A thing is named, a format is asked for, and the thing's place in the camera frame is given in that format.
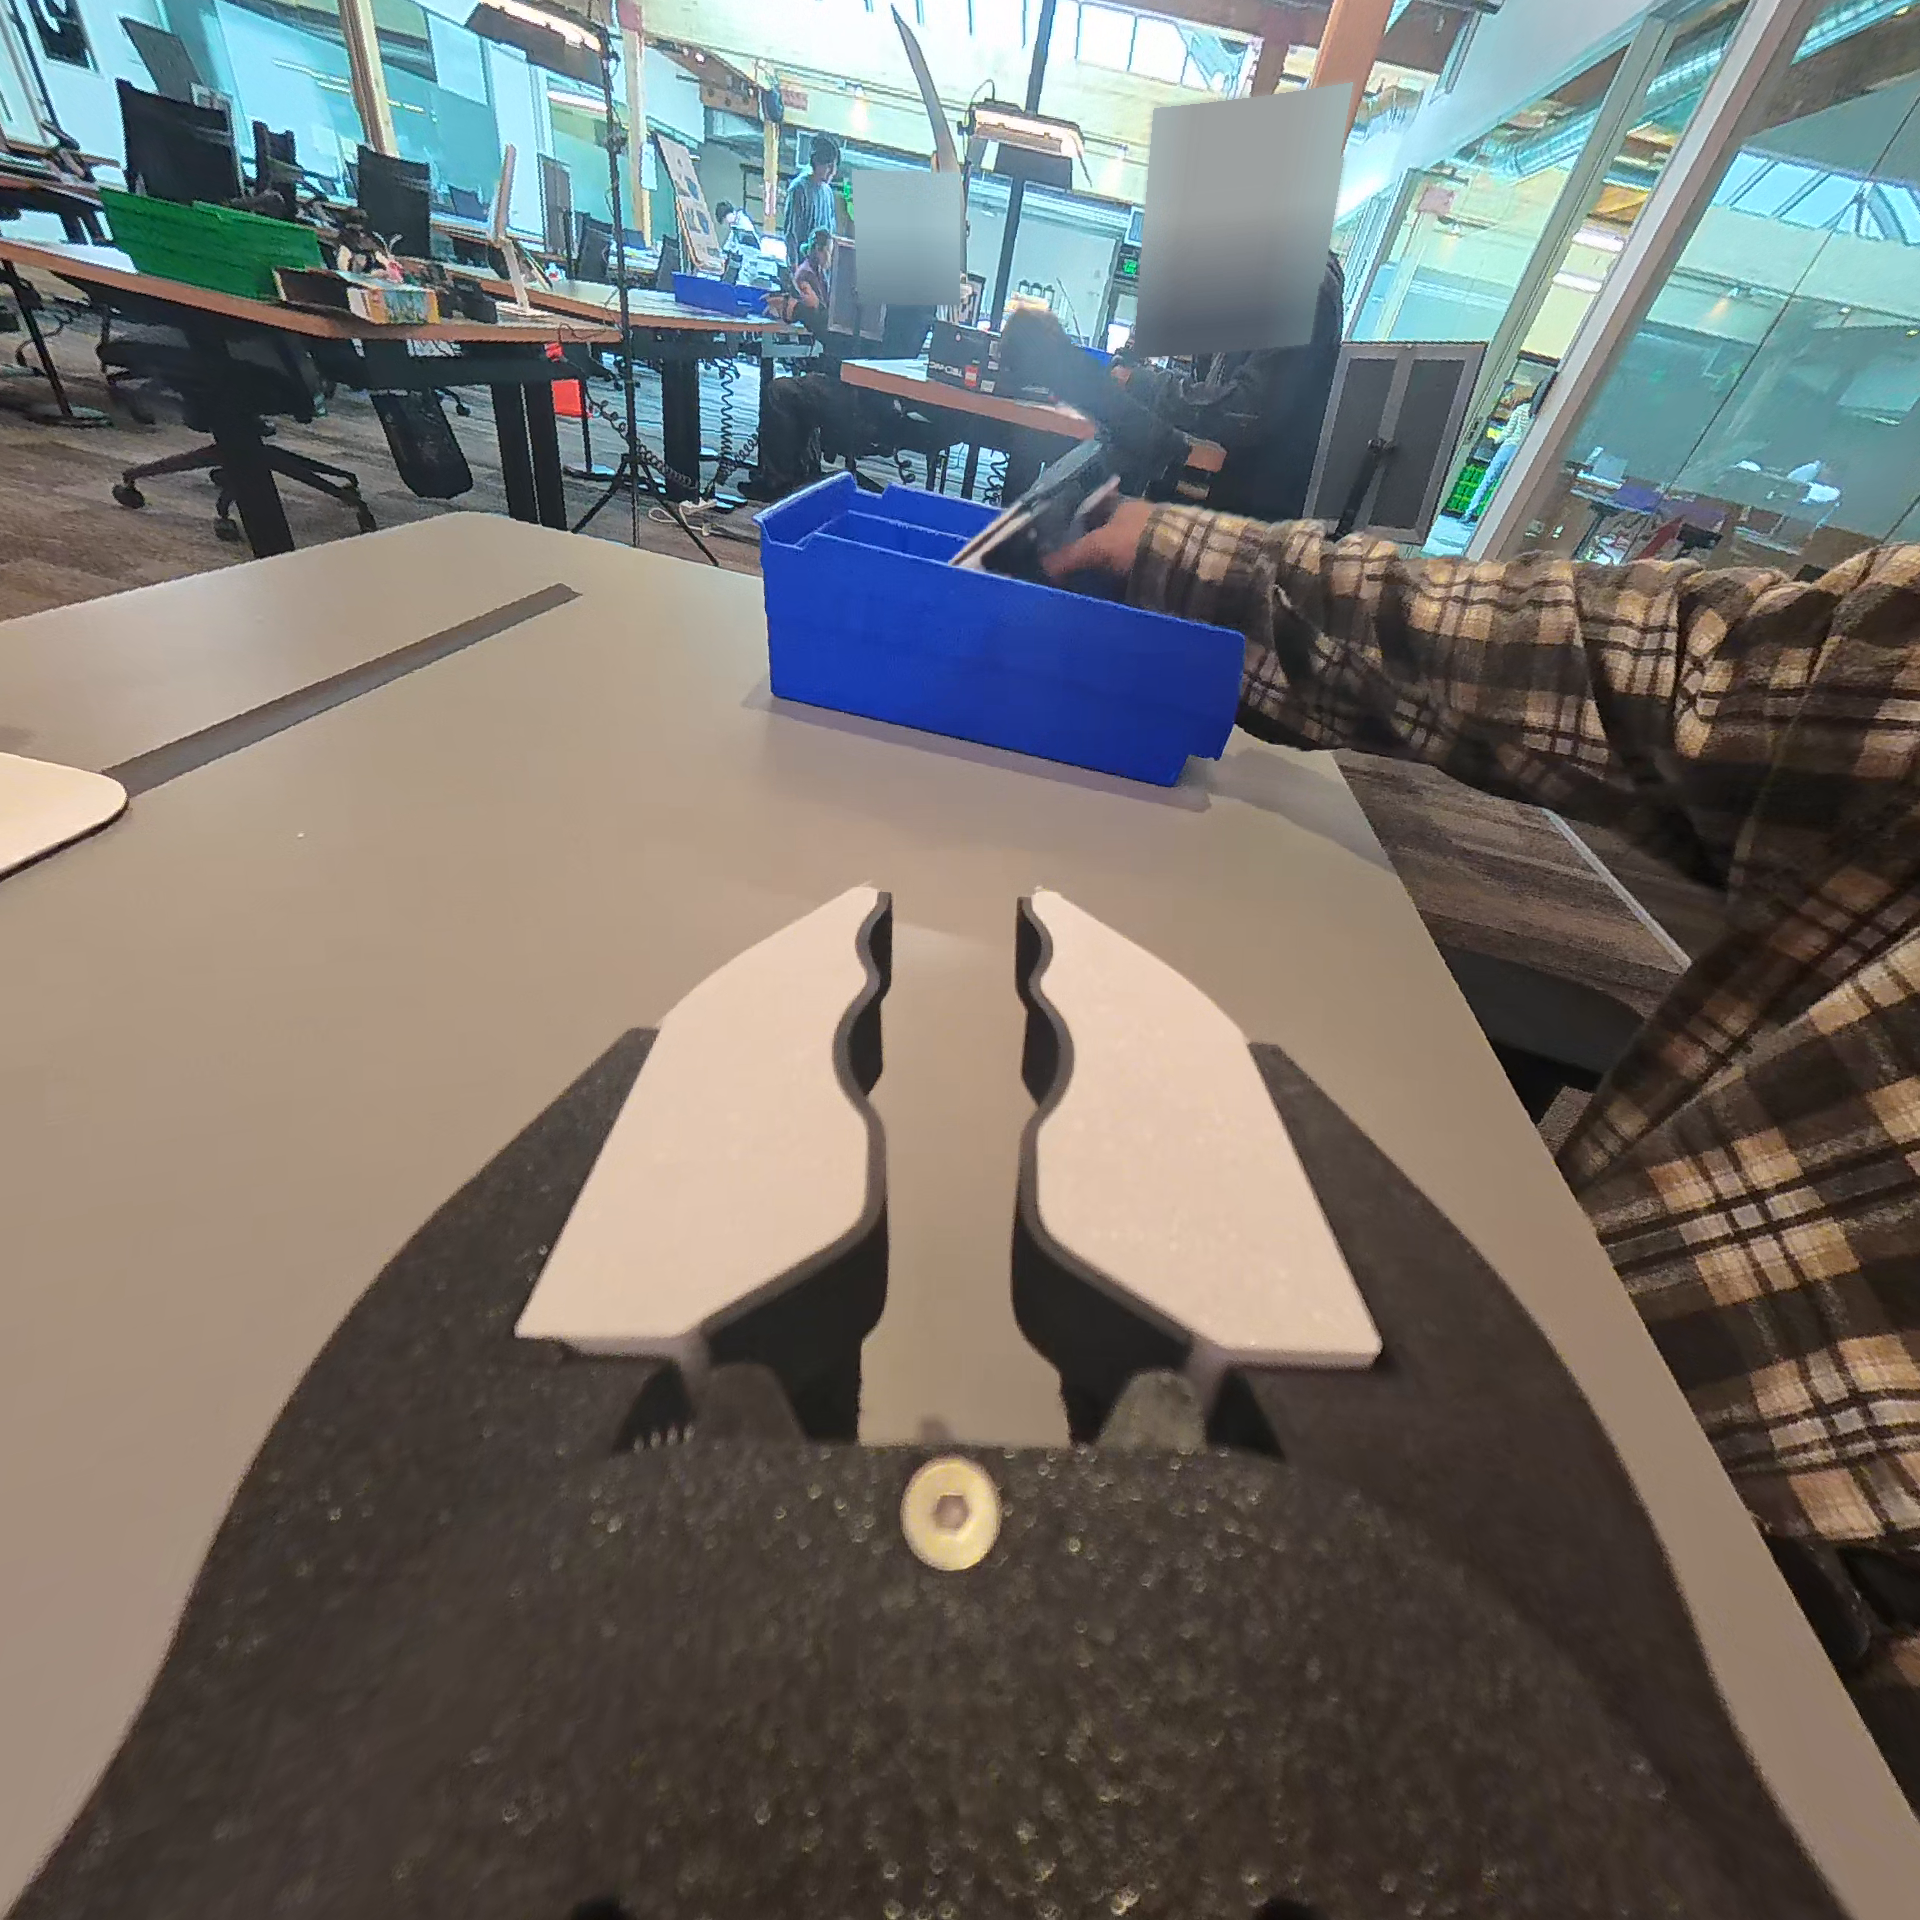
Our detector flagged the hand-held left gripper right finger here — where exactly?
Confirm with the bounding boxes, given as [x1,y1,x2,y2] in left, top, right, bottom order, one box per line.
[1017,887,1385,1447]

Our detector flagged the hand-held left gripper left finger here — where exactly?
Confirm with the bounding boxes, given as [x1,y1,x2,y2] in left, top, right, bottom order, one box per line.
[513,881,902,1447]

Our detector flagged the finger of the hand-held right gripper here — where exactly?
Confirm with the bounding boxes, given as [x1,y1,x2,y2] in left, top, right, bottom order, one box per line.
[946,500,1054,578]

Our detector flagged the blue plastic bin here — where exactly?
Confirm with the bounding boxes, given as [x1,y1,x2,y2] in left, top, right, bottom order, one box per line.
[753,478,1248,790]

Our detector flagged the person's right forearm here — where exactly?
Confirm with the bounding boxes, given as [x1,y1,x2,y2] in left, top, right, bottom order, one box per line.
[1125,502,1920,905]

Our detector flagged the person's right hand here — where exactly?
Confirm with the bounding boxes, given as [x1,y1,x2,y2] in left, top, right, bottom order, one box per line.
[1047,500,1158,591]

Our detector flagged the wooden desk black legs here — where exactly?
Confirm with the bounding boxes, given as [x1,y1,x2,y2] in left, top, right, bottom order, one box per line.
[497,274,798,502]
[0,231,634,558]
[838,357,1232,497]

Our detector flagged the grey cabinet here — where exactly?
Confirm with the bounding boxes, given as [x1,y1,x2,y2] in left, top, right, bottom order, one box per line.
[1305,340,1491,548]

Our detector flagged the black tripod light stand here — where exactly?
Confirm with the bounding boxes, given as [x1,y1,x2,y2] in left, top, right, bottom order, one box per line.
[567,0,725,569]

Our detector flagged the person's torso plaid shirt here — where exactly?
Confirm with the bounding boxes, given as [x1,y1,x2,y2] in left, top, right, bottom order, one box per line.
[1559,840,1920,1547]

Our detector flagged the black bag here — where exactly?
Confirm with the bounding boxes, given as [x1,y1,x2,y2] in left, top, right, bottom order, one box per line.
[366,388,474,500]

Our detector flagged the flat cardboard box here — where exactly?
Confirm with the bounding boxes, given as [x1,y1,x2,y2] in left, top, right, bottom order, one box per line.
[272,269,443,323]

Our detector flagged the black monitor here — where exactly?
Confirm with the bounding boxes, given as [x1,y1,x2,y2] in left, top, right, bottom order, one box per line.
[118,83,243,201]
[352,147,441,257]

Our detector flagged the white document stand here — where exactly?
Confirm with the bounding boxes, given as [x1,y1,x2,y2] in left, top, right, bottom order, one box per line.
[0,751,128,879]

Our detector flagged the black office chair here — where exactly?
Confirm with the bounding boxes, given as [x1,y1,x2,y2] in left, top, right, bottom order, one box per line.
[101,323,379,542]

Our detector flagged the green crate stack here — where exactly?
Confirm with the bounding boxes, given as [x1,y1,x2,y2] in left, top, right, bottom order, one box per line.
[101,187,325,294]

